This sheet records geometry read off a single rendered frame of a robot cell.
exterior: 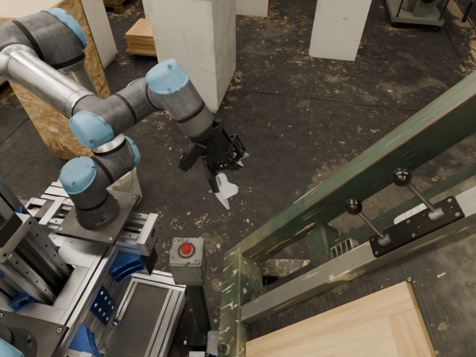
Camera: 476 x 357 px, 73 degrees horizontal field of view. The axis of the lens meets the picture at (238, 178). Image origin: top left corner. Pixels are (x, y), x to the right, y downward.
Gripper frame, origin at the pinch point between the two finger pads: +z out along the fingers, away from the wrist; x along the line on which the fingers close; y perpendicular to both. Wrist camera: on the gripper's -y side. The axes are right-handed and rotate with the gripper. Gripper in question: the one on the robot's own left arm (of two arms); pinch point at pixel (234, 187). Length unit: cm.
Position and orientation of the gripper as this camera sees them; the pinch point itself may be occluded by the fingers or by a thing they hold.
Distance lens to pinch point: 84.0
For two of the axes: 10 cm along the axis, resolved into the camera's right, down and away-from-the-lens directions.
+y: 8.6, -1.6, -4.8
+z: 4.6, 6.7, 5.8
